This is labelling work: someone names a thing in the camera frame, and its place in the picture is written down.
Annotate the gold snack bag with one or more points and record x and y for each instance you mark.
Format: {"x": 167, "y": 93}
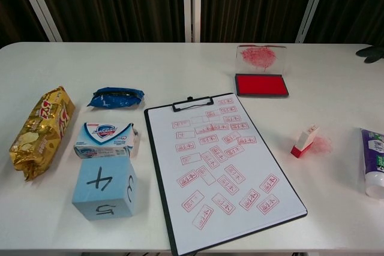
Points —
{"x": 42, "y": 133}

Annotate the black clipboard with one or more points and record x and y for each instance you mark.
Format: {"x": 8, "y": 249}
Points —
{"x": 162, "y": 178}

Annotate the white blue soap bar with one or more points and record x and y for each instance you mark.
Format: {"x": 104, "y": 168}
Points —
{"x": 102, "y": 142}

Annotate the light blue foam cube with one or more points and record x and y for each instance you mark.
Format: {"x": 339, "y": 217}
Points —
{"x": 102, "y": 190}

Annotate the purple white toothpaste tube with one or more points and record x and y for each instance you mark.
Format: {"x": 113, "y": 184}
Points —
{"x": 375, "y": 160}

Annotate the blue foil packet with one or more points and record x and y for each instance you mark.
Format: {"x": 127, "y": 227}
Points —
{"x": 117, "y": 98}

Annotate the white stamped paper sheet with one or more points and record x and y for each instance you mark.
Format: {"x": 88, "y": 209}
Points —
{"x": 258, "y": 160}

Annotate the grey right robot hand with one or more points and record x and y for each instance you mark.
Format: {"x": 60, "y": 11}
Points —
{"x": 375, "y": 53}

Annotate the dark pleated curtain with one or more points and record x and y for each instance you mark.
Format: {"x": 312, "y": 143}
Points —
{"x": 120, "y": 1}

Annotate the white metal frame post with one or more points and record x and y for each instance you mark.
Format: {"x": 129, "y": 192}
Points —
{"x": 39, "y": 4}
{"x": 313, "y": 4}
{"x": 192, "y": 4}

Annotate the red white stamp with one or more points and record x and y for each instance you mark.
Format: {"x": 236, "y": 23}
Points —
{"x": 303, "y": 143}

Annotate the red ink pad case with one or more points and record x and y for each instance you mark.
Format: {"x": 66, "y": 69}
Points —
{"x": 260, "y": 85}

